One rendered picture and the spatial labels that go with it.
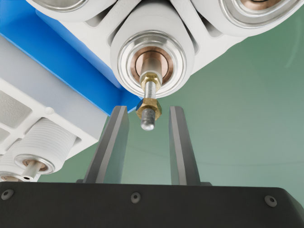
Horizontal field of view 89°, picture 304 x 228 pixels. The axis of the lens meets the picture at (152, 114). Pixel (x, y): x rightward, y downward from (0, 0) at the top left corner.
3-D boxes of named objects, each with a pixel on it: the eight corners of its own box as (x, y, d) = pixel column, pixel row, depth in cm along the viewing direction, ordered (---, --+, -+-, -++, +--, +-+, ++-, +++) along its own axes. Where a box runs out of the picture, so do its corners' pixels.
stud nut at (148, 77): (138, 76, 15) (137, 80, 14) (154, 69, 14) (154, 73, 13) (147, 92, 16) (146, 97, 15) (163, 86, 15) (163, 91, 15)
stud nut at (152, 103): (133, 100, 12) (132, 107, 11) (154, 93, 11) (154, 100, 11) (144, 118, 13) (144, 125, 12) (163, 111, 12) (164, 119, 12)
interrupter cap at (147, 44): (103, 59, 17) (102, 62, 16) (159, 9, 14) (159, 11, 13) (146, 103, 21) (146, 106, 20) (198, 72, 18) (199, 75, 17)
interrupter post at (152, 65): (136, 64, 17) (133, 79, 15) (154, 50, 16) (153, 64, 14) (149, 79, 18) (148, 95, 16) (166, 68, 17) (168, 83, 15)
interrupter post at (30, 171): (28, 162, 32) (17, 177, 30) (33, 158, 31) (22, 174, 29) (39, 167, 33) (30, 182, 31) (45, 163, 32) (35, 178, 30)
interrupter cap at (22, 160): (9, 160, 32) (7, 163, 31) (25, 147, 29) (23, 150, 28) (45, 174, 36) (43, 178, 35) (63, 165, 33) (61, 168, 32)
